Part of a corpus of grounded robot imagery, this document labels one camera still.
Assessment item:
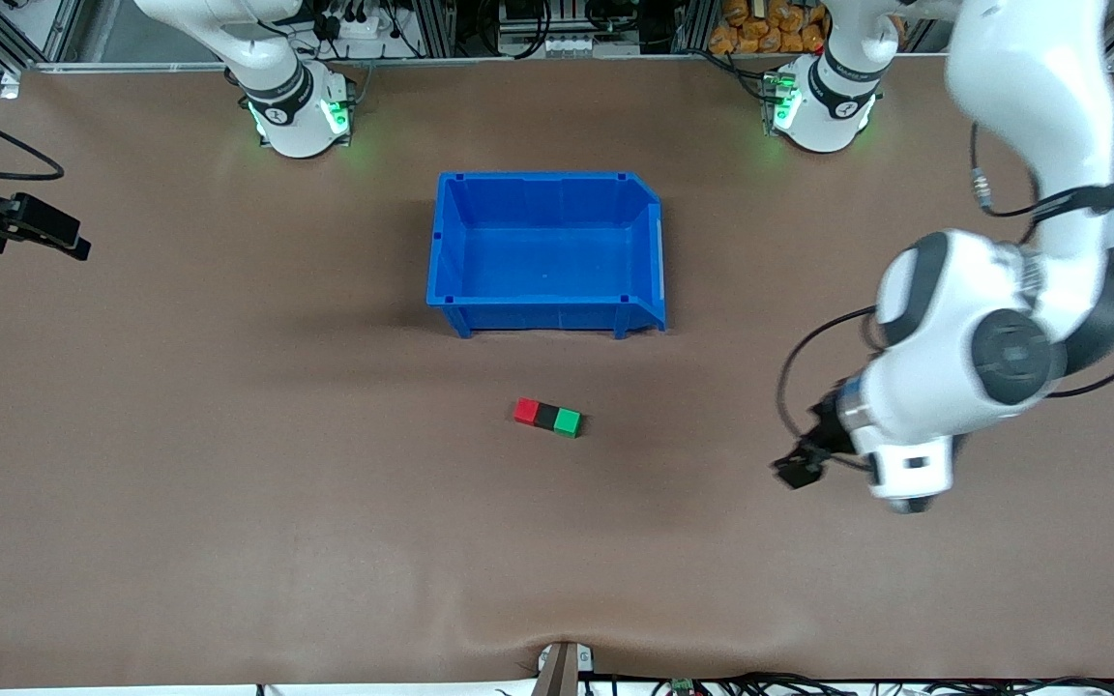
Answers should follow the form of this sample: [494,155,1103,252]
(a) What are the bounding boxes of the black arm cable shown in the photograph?
[0,95,67,182]
[776,307,882,448]

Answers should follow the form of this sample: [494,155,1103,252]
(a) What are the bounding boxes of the blue plastic storage bin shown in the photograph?
[426,172,667,339]

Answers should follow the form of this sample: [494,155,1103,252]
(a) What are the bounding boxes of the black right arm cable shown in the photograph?
[0,95,67,182]

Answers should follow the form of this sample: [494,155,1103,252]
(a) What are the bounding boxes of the metal table edge clamp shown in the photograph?
[533,641,597,696]

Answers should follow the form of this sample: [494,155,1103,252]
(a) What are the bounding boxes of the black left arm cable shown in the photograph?
[776,307,882,448]

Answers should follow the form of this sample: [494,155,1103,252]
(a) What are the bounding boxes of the black cable bundle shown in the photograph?
[605,672,1114,696]

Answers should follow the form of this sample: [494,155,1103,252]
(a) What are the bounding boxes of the orange snack bags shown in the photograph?
[707,0,829,55]

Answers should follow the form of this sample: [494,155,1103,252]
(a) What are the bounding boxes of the white power strip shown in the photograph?
[310,0,384,42]

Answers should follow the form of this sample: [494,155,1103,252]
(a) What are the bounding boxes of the aluminium frame post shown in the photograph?
[412,0,456,59]

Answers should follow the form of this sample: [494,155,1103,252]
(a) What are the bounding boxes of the grey socket strip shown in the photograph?
[507,34,637,57]

